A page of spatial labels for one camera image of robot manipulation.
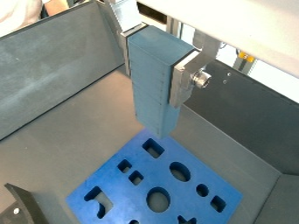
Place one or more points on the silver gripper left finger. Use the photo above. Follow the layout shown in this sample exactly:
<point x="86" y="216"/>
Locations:
<point x="125" y="18"/>

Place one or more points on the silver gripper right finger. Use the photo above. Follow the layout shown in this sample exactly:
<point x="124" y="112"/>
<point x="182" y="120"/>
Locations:
<point x="188" y="74"/>

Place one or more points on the blue rectangular block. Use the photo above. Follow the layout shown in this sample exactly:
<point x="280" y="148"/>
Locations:
<point x="153" y="53"/>

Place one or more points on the white overhead beam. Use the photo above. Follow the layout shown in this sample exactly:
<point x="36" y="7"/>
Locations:
<point x="261" y="27"/>

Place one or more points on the person in white shirt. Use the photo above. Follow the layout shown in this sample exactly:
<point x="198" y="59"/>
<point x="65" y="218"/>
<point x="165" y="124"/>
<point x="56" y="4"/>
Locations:
<point x="18" y="13"/>

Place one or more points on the blue shape sorting board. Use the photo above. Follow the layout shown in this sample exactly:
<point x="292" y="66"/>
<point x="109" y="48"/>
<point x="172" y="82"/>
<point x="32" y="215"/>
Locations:
<point x="153" y="183"/>

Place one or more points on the grey bin enclosure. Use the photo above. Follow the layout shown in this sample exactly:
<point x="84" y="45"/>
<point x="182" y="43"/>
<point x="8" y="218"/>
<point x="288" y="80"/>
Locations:
<point x="66" y="116"/>

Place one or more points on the black curved bracket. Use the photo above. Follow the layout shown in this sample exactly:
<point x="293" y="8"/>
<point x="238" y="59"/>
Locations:
<point x="24" y="211"/>

